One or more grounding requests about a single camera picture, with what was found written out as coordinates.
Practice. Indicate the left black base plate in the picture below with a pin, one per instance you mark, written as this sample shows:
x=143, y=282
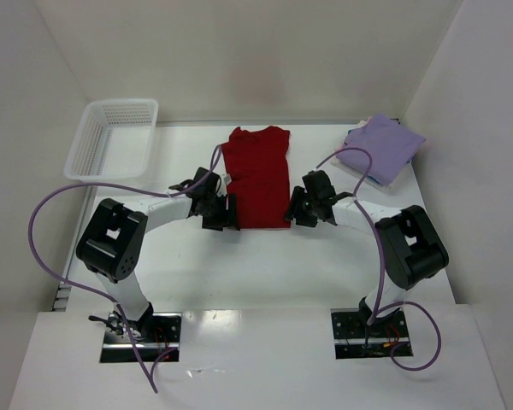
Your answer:
x=162, y=335

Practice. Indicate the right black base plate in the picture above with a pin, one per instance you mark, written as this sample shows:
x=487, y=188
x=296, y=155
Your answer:
x=354, y=340

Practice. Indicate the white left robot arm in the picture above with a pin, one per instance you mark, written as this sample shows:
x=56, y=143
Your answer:
x=111, y=243

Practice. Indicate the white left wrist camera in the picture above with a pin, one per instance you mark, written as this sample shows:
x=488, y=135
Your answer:
x=227, y=179

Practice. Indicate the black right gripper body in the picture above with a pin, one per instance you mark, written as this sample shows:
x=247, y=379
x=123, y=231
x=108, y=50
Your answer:
x=300, y=212

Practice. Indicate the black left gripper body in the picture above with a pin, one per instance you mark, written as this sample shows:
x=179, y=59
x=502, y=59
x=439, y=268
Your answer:
x=224, y=212

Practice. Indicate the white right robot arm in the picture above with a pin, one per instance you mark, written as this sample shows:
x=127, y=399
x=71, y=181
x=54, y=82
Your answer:
x=409, y=247

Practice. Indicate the folded shirts under purple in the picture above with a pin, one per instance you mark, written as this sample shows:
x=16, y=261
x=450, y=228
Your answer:
x=367, y=175

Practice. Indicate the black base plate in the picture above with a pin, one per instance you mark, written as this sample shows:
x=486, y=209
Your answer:
x=354, y=340
x=162, y=335

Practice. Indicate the folded purple t-shirt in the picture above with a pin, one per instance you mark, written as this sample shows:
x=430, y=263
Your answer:
x=358, y=160

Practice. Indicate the white plastic laundry basket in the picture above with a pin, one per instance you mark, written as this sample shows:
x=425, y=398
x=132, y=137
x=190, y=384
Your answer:
x=113, y=142

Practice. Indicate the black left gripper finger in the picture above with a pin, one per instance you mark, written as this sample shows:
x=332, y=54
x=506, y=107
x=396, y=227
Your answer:
x=295, y=206
x=232, y=214

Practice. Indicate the red t-shirt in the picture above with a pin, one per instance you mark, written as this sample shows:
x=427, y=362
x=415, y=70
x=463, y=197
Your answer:
x=259, y=176

